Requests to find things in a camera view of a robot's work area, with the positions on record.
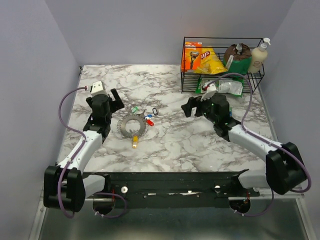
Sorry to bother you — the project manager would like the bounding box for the brown and green bag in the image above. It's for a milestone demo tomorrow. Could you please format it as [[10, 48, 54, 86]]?
[[222, 43, 252, 75]]

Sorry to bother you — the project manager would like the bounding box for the green white snack bag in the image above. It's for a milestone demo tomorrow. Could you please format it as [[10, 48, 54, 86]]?
[[194, 77, 244, 97]]

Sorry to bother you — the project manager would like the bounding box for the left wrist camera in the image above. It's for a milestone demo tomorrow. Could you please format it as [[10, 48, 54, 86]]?
[[90, 80, 107, 97]]

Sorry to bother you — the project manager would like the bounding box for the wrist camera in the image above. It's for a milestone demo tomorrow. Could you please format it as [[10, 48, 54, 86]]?
[[90, 80, 107, 97], [201, 83, 217, 101]]

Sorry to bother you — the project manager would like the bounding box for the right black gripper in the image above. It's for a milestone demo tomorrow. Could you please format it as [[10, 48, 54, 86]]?
[[180, 92, 218, 124]]

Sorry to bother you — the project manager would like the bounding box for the orange razor package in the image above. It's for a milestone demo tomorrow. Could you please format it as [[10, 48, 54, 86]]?
[[183, 41, 202, 72]]

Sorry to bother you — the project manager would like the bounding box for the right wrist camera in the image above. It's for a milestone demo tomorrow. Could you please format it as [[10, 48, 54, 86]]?
[[201, 83, 217, 101]]

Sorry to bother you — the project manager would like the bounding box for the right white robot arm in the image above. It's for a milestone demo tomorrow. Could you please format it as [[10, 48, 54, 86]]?
[[181, 93, 310, 196]]

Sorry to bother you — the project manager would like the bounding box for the black key tag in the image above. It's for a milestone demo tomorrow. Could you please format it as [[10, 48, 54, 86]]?
[[152, 107, 159, 116]]

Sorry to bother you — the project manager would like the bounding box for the green key tag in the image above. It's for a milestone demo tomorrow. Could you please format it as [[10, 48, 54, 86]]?
[[132, 107, 139, 113]]

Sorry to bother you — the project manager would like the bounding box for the red key tag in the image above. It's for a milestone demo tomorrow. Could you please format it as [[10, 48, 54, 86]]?
[[146, 119, 154, 127]]

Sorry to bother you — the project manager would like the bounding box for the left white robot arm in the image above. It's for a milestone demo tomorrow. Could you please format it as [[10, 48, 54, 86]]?
[[43, 86, 125, 219]]

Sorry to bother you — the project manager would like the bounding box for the yellow chips bag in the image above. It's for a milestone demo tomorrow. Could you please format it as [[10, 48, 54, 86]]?
[[195, 47, 228, 75]]

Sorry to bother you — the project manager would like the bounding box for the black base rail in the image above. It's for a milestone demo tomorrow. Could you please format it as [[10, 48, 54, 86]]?
[[97, 171, 260, 210]]

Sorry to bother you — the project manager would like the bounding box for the cream pump lotion bottle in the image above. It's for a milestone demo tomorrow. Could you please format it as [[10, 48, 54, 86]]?
[[247, 37, 271, 74]]

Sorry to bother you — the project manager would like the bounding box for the black wire basket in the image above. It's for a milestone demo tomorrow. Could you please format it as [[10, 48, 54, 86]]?
[[180, 36, 265, 93]]

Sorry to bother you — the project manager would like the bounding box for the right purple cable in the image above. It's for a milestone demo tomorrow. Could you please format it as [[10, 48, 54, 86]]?
[[202, 72, 313, 217]]

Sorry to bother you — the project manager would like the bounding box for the round metal keyring disc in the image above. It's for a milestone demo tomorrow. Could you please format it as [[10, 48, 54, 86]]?
[[117, 113, 147, 138]]

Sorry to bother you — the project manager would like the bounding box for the yellow key tag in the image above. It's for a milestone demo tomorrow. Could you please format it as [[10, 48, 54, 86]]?
[[132, 135, 139, 149]]

